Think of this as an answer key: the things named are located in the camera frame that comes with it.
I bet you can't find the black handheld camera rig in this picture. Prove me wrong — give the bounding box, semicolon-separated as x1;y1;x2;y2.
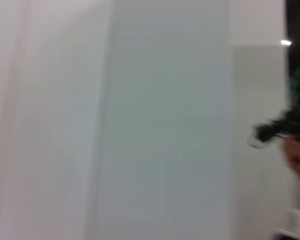
248;104;300;151

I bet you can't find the person's bare hand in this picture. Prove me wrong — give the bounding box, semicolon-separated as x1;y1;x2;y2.
282;136;300;165

